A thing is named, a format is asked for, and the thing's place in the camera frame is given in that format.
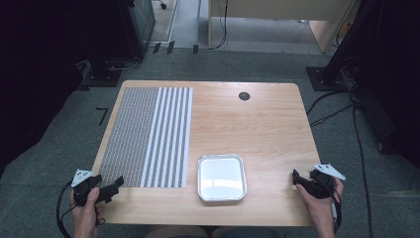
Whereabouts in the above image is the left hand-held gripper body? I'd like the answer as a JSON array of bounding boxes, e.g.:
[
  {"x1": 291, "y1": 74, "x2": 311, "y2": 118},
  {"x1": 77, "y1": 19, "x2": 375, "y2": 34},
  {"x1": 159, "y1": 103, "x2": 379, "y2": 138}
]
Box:
[{"x1": 70, "y1": 169, "x2": 104, "y2": 208}]

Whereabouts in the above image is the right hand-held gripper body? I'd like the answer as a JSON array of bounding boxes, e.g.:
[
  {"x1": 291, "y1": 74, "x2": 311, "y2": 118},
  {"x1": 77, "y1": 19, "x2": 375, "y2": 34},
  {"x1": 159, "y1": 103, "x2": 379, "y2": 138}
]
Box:
[{"x1": 308, "y1": 163, "x2": 347, "y2": 200}]

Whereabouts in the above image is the person's right hand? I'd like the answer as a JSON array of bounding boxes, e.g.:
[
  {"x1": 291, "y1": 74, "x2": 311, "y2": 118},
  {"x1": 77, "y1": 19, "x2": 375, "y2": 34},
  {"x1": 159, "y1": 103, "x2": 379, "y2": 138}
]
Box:
[{"x1": 294, "y1": 177, "x2": 346, "y2": 226}]

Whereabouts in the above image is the person's left hand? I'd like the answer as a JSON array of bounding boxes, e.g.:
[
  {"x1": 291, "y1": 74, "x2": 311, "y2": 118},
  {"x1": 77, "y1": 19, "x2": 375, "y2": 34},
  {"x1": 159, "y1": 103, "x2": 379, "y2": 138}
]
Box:
[{"x1": 69, "y1": 186, "x2": 106, "y2": 234}]

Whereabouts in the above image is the grey striped placemat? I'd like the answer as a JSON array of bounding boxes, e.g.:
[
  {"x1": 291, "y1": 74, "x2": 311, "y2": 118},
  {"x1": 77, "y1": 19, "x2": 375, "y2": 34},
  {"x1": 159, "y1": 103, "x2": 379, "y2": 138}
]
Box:
[{"x1": 98, "y1": 86, "x2": 194, "y2": 189}]

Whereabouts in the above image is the silver metal tray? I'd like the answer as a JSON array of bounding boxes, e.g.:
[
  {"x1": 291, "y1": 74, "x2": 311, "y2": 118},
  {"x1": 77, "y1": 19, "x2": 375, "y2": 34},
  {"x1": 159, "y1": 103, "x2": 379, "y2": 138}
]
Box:
[{"x1": 196, "y1": 153, "x2": 249, "y2": 203}]

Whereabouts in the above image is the black stand with square base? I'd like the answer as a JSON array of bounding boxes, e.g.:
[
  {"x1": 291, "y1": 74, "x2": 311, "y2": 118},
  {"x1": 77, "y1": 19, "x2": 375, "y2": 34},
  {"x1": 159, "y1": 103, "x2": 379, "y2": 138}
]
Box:
[{"x1": 80, "y1": 49, "x2": 124, "y2": 89}]

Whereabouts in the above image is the black curtain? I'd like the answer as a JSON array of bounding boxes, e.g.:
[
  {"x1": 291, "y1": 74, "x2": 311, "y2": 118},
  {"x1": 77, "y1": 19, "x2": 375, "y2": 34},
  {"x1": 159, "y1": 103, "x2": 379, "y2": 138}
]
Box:
[{"x1": 0, "y1": 0, "x2": 133, "y2": 177}]

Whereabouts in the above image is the dark green cabinet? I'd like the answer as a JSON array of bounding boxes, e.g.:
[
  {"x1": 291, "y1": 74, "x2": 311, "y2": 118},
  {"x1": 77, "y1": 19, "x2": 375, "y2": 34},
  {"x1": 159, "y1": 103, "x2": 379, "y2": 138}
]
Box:
[{"x1": 127, "y1": 0, "x2": 157, "y2": 60}]

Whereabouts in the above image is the light wooden desk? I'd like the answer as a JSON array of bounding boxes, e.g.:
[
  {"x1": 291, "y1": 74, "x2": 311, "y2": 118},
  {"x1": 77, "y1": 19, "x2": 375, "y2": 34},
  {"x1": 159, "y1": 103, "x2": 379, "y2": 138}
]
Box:
[{"x1": 207, "y1": 0, "x2": 359, "y2": 55}]

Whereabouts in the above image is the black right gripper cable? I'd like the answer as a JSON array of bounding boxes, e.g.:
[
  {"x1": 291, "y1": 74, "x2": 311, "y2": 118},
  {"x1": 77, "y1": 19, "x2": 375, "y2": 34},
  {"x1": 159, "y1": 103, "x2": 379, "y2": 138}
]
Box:
[{"x1": 330, "y1": 179, "x2": 344, "y2": 235}]

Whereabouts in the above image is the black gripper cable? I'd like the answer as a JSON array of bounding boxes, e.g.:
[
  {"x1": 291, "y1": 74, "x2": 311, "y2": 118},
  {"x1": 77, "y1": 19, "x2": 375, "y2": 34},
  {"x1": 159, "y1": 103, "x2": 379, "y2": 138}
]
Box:
[
  {"x1": 55, "y1": 179, "x2": 77, "y2": 238},
  {"x1": 330, "y1": 179, "x2": 344, "y2": 235}
]

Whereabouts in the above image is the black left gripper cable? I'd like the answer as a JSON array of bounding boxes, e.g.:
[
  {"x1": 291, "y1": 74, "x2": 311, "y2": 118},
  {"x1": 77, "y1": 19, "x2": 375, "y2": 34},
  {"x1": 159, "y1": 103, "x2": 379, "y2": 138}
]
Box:
[{"x1": 55, "y1": 179, "x2": 77, "y2": 238}]

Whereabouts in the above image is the long black floor cable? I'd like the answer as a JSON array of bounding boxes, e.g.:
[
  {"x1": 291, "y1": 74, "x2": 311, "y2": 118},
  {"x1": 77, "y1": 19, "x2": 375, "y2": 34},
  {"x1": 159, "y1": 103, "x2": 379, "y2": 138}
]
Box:
[{"x1": 350, "y1": 95, "x2": 374, "y2": 238}]

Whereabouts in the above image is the black stand with base plate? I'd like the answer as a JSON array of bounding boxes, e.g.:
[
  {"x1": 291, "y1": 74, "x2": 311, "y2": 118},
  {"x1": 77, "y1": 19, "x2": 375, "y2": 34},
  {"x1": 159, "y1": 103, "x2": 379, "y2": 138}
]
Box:
[{"x1": 305, "y1": 0, "x2": 374, "y2": 92}]

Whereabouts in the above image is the black hanging desk cable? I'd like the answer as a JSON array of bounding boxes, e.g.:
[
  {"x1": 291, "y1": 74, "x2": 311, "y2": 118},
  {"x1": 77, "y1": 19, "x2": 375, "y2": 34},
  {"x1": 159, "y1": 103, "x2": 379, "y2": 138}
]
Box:
[{"x1": 208, "y1": 0, "x2": 230, "y2": 52}]

